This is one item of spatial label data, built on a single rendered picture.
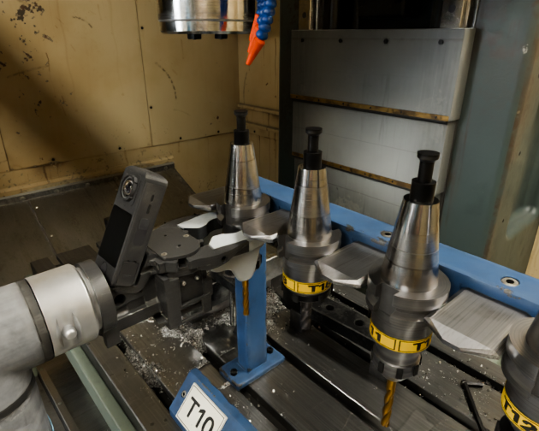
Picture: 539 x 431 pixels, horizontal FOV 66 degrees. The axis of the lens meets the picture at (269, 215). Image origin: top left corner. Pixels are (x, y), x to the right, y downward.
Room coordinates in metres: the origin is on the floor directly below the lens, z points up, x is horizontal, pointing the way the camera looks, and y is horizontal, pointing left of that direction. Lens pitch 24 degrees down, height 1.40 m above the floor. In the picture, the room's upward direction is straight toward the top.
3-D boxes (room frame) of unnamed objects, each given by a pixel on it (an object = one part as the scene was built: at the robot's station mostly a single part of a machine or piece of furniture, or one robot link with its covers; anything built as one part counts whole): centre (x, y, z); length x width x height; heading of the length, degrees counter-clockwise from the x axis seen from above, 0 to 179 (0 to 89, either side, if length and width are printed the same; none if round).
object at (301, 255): (0.37, -0.04, 1.21); 0.06 x 0.06 x 0.03
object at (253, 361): (0.53, 0.03, 1.05); 0.10 x 0.05 x 0.30; 131
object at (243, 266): (0.41, 0.03, 1.17); 0.09 x 0.03 x 0.06; 118
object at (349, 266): (0.33, -0.08, 1.21); 0.07 x 0.05 x 0.01; 131
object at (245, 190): (0.45, 0.03, 1.26); 0.04 x 0.04 x 0.07
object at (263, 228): (0.41, 0.00, 1.21); 0.07 x 0.05 x 0.01; 131
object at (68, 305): (0.31, 0.19, 1.17); 0.08 x 0.05 x 0.08; 41
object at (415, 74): (1.05, -0.23, 1.16); 0.48 x 0.05 x 0.51; 41
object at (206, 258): (0.39, 0.06, 1.19); 0.09 x 0.05 x 0.02; 118
